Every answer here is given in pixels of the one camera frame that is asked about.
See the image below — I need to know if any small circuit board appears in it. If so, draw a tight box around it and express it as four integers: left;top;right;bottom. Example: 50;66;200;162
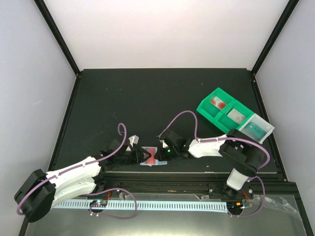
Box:
90;200;107;207

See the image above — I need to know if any white slotted cable duct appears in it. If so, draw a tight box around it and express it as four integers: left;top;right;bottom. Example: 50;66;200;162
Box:
55;199;227;213

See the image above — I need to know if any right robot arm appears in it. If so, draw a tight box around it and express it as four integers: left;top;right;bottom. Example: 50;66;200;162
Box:
154;129;270;198

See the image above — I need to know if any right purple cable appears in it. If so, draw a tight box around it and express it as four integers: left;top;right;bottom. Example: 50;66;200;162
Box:
159;110;271;171

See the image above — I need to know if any black aluminium rail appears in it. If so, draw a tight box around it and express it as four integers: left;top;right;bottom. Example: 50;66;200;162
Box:
98;172;234;195

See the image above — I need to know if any green divided bin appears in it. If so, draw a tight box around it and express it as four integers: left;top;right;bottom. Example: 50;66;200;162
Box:
196;88;254;134

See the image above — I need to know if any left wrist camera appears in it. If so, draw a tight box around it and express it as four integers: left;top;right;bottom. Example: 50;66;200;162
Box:
126;135;139;151

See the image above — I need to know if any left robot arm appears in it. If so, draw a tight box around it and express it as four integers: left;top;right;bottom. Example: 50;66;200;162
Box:
14;135;152;223

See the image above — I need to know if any clear plastic bin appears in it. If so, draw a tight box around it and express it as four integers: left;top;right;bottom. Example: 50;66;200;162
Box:
237;113;275;144

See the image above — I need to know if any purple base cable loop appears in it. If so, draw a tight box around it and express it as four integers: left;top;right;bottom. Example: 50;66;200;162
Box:
89;187;138;220

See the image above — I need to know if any white pink card in bin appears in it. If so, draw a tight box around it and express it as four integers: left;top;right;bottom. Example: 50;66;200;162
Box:
227;108;246;124

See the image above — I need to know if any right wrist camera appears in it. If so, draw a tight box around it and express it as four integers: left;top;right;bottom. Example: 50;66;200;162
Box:
157;134;168;148

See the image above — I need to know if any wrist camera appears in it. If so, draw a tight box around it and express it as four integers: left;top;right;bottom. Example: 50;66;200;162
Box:
157;134;168;148
126;135;139;151

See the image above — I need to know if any black leather card holder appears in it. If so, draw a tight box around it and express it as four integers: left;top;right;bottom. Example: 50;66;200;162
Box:
140;147;169;167

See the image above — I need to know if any teal VIP card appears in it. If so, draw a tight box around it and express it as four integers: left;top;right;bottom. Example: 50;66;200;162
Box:
246;122;266;141

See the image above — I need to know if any red card in sleeve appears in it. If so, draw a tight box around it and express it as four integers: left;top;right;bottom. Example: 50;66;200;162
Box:
145;147;158;165

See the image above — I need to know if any red dotted card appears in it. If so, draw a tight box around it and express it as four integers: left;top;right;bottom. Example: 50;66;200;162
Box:
210;96;226;110

